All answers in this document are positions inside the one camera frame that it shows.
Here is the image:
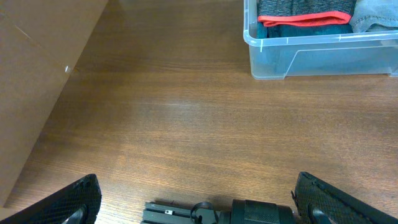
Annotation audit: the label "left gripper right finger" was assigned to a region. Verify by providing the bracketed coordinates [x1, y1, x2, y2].
[292, 172, 397, 224]

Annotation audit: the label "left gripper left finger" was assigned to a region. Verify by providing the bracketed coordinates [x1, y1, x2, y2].
[1, 174, 102, 224]

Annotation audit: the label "blue denim jeans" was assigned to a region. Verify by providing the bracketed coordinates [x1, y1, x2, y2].
[256, 22, 353, 39]

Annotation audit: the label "light grey jeans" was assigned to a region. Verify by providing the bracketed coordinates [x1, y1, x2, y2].
[349, 0, 397, 33]

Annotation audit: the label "black shorts red grey waistband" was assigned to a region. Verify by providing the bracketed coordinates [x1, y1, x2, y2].
[257, 0, 356, 27]

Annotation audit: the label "clear plastic storage container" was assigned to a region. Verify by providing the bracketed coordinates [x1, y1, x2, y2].
[243, 0, 397, 80]

